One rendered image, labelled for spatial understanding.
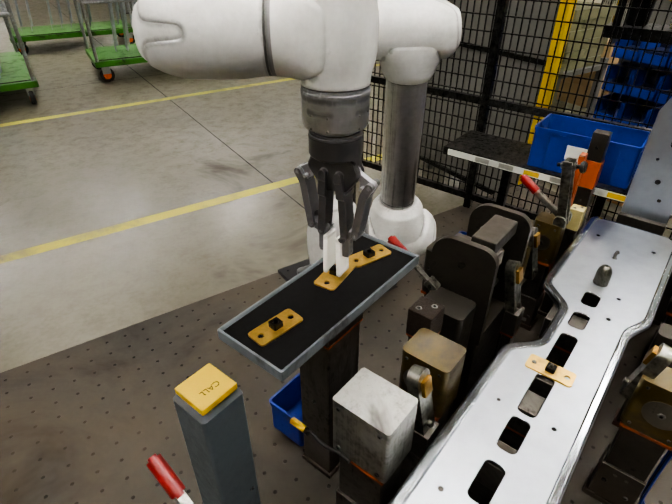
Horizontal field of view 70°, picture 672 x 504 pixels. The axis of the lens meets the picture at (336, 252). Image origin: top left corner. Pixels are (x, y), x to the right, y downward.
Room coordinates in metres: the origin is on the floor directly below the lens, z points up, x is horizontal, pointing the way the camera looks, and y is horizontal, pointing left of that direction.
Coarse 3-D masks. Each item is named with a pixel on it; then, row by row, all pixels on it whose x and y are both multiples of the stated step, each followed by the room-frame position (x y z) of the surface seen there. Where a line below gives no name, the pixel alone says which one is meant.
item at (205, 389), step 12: (204, 372) 0.46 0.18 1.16; (216, 372) 0.46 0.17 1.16; (180, 384) 0.44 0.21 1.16; (192, 384) 0.44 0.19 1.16; (204, 384) 0.44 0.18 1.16; (216, 384) 0.44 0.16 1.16; (228, 384) 0.44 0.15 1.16; (180, 396) 0.42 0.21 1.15; (192, 396) 0.42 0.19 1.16; (204, 396) 0.42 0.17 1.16; (216, 396) 0.42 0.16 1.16; (204, 408) 0.40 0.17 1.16
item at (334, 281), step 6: (354, 264) 0.65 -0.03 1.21; (330, 270) 0.62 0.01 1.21; (348, 270) 0.63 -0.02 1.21; (324, 276) 0.62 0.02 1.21; (330, 276) 0.62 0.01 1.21; (336, 276) 0.62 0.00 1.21; (342, 276) 0.62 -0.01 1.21; (318, 282) 0.60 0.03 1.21; (324, 282) 0.61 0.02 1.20; (330, 282) 0.60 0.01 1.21; (336, 282) 0.60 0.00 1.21; (324, 288) 0.59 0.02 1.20; (330, 288) 0.59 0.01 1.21
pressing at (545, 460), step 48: (576, 240) 1.04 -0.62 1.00; (624, 240) 1.05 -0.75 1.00; (576, 288) 0.85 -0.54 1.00; (624, 288) 0.85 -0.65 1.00; (576, 336) 0.69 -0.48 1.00; (624, 336) 0.70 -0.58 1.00; (480, 384) 0.57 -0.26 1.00; (528, 384) 0.57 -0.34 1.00; (576, 384) 0.57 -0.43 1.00; (480, 432) 0.47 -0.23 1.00; (528, 432) 0.47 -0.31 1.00; (576, 432) 0.47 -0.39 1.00; (432, 480) 0.39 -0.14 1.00; (528, 480) 0.39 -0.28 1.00
